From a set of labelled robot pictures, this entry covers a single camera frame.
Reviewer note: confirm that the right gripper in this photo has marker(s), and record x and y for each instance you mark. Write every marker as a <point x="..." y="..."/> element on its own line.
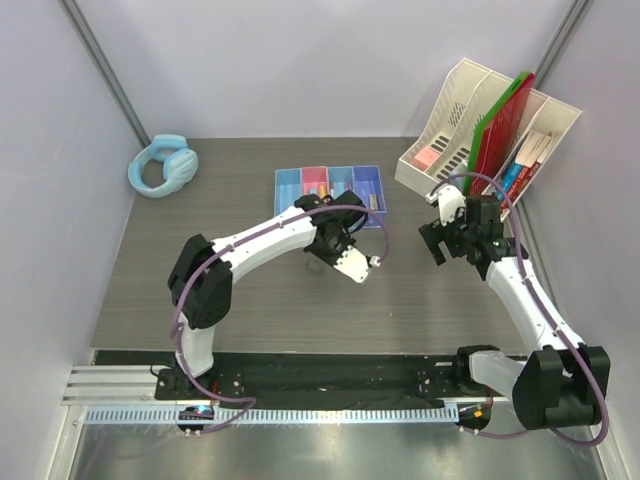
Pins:
<point x="434" y="233"/>

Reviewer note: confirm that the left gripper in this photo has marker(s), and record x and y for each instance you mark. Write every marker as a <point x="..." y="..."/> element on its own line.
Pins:
<point x="333" y="259"/>

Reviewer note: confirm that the beige worn eraser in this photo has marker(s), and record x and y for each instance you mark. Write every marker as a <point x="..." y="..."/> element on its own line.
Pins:
<point x="373" y="202"/>

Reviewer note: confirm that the grey eraser sleeve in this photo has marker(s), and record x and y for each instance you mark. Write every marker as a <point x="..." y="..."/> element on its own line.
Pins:
<point x="314" y="267"/>

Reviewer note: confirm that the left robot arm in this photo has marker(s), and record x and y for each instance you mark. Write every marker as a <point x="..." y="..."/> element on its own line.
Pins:
<point x="203" y="277"/>

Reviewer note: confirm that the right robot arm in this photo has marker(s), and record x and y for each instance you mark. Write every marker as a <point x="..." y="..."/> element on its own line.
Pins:
<point x="563" y="381"/>

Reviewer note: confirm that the teal blue drawer box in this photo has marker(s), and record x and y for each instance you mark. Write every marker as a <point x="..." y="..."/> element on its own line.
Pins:
<point x="340" y="180"/>

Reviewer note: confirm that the pink drawer box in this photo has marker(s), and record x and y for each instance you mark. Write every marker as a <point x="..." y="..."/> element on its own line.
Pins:
<point x="313" y="177"/>

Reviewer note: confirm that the purple drawer box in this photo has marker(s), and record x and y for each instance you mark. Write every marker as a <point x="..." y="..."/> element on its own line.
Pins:
<point x="368" y="180"/>

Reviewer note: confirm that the light blue drawer box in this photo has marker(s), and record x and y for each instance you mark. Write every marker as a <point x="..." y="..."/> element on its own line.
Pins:
<point x="287" y="188"/>

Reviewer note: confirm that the pink notepad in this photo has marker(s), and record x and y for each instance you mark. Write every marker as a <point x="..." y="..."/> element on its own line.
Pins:
<point x="425" y="158"/>

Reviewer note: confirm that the red perforated board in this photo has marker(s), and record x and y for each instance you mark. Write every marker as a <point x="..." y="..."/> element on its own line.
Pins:
<point x="502" y="135"/>

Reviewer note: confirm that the books in rack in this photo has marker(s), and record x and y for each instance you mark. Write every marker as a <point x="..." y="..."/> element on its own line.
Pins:
<point x="528" y="155"/>

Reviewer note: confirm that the white file organizer rack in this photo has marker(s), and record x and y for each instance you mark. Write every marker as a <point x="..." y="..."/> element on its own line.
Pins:
<point x="477" y="121"/>

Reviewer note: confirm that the light blue headphones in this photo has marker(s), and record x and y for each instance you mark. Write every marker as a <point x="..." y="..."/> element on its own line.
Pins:
<point x="179" y="165"/>

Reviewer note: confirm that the green board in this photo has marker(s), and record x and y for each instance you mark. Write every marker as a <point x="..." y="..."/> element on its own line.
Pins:
<point x="495" y="110"/>

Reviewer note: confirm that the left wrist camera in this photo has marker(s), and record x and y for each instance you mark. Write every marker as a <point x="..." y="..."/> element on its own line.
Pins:
<point x="355" y="265"/>

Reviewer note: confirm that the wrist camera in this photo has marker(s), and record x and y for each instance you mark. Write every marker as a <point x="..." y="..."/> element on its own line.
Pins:
<point x="355" y="265"/>
<point x="449" y="200"/>

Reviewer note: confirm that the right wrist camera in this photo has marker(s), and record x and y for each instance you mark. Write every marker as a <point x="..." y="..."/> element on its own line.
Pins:
<point x="449" y="200"/>

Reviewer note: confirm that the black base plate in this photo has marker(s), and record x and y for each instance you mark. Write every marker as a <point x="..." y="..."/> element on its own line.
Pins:
<point x="305" y="381"/>

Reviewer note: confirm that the slotted cable duct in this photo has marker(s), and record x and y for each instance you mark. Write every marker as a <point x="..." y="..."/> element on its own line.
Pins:
<point x="193" y="415"/>

